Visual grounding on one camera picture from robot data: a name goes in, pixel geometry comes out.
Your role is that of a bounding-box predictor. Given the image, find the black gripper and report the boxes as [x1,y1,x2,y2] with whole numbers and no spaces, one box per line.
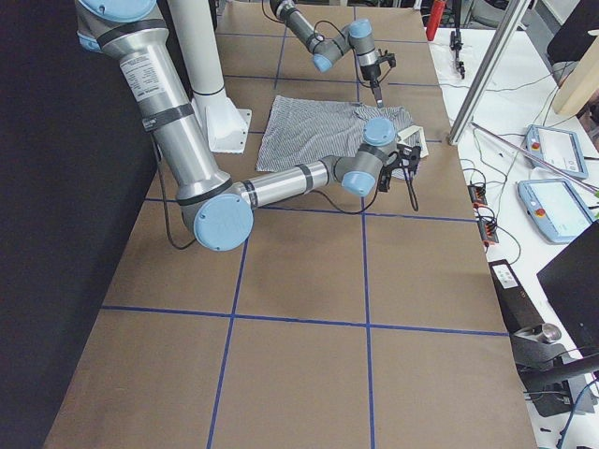
[360,64,384,109]
[378,144,421,193]

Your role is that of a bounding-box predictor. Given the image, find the striped polo shirt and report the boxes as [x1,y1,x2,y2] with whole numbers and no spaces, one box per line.
[256,95,414,172]

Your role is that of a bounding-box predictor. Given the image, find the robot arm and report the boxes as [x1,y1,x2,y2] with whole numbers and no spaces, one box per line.
[270,1,396,109]
[76,1,426,252]

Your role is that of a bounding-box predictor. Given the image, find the orange connector block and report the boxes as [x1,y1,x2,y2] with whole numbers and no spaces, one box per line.
[467,182,499,248]

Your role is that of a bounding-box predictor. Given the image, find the red cylinder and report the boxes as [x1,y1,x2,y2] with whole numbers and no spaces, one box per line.
[426,0,446,41]

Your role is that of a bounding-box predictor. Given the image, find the lower teach pendant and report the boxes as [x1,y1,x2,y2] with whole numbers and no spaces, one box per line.
[517,179,594,244]

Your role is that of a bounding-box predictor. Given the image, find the teach pendant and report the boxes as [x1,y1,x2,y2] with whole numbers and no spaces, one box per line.
[517,179,594,244]
[525,124,589,180]

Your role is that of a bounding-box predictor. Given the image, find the upper teach pendant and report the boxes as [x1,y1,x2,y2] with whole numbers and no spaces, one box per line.
[525,124,589,180]

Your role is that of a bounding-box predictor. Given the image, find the black monitor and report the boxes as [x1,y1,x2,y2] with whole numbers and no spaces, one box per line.
[537,222,599,347]

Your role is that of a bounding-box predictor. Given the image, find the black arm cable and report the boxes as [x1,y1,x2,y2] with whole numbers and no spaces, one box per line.
[261,0,389,85]
[153,139,420,250]

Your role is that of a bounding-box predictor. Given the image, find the black camera tripod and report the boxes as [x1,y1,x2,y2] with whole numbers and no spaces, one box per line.
[450,0,465,80]

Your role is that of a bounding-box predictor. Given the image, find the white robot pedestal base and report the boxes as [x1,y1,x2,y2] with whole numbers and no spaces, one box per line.
[168,0,252,154]

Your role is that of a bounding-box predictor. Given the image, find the aluminium frame post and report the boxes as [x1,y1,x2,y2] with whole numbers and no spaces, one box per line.
[447,0,530,145]

